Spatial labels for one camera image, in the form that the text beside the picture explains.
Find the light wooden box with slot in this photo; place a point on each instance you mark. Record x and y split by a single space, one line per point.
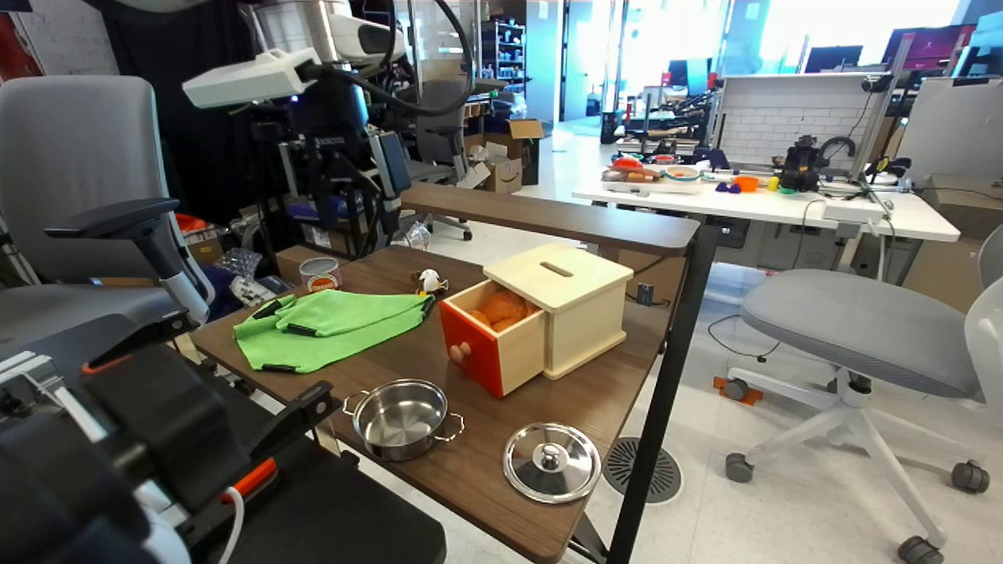
582 303

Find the small steel pot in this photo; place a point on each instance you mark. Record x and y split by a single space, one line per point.
400 418

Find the cardboard box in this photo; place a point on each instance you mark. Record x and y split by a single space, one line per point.
524 146

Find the grey office chair with armrest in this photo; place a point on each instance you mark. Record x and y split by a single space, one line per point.
82 208

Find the orange red tool on desk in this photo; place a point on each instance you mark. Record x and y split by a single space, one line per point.
631 169

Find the white height adjustable desk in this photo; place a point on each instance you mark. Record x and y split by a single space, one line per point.
834 208

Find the green microfiber cloth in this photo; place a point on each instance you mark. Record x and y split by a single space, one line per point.
334 324

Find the white pegboard partition panel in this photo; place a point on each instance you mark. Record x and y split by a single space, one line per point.
795 114

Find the monitor with purple screen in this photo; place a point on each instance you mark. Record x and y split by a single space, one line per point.
926 51

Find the steel pot lid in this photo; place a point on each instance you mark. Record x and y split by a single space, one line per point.
554 461

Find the wooden drawer with red front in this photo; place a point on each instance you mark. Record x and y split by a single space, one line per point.
491 350

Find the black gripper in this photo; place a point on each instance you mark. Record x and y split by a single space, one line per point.
338 146

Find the small dark monitor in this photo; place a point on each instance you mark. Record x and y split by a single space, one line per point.
833 58

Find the grey office chair white back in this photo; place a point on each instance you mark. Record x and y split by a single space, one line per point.
866 333

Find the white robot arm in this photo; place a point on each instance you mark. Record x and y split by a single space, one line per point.
261 77

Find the raised dark wooden table shelf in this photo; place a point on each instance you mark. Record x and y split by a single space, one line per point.
554 218

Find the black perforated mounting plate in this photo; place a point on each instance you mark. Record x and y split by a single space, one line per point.
347 518

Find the dark monitor with blue screen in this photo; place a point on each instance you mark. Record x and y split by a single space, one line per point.
986 47

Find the round black floor grate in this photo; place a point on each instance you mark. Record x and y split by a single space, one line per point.
645 471

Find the small brown white plush toy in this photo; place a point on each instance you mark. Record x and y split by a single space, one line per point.
430 285

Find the black device on desk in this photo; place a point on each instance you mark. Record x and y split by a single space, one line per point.
801 164

